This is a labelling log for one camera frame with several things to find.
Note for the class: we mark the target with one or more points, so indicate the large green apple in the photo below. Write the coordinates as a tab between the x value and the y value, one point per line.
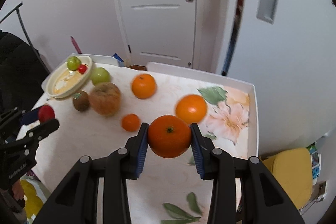
100	75

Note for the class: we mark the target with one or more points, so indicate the white wardrobe door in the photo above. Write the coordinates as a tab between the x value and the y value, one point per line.
286	48

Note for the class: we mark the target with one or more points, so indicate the small green apple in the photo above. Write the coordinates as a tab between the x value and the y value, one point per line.
73	63

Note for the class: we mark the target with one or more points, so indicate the brown kiwi with sticker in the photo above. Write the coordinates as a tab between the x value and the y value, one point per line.
80	101

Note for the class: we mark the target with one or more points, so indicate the black garment on rack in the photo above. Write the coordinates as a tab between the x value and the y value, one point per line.
21	73

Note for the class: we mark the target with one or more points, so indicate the large orange back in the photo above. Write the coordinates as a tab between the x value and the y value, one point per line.
143	86

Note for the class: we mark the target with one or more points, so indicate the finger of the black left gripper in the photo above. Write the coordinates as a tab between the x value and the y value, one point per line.
40	132
22	117

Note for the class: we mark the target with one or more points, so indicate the grey clothes rack pole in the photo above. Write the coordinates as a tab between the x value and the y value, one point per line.
35	51

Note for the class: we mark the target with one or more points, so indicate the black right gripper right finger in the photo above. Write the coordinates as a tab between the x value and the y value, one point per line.
264	199

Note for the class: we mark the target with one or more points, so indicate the large orange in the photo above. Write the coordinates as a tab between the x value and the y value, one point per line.
143	86
191	108

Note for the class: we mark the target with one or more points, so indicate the red cherry tomato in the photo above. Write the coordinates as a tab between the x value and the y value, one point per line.
45	113
82	69

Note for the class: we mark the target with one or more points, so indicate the small tangerine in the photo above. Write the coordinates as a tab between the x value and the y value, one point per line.
130	123
169	136

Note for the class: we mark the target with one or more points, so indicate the brownish yellow apple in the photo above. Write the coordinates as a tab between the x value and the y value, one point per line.
105	99

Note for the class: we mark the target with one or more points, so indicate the yellow cushion stool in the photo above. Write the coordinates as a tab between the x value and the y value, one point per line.
292	169

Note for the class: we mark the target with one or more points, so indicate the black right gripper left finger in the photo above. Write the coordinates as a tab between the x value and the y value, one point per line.
75	199

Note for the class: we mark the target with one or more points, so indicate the blue white package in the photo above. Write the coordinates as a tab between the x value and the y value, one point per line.
315	162

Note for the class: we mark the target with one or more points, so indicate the person's left hand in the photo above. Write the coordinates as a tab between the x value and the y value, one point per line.
18	192

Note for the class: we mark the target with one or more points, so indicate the cream plate with panda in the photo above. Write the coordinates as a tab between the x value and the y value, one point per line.
63	82

